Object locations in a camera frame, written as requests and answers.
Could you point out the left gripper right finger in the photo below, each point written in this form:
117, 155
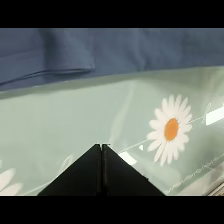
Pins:
125, 178

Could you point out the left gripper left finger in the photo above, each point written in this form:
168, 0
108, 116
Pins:
81, 176

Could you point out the blue T-shirt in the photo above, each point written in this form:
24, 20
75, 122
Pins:
110, 50

